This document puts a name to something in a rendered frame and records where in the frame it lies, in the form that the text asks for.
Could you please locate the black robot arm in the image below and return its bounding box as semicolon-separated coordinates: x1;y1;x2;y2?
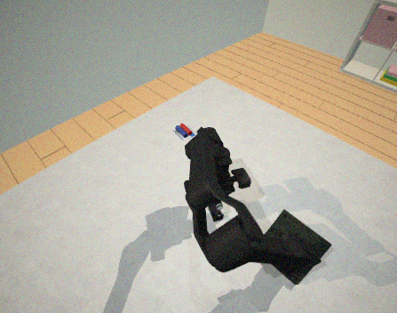
185;127;321;278

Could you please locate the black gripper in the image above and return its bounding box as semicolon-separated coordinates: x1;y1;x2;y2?
184;168;251;195

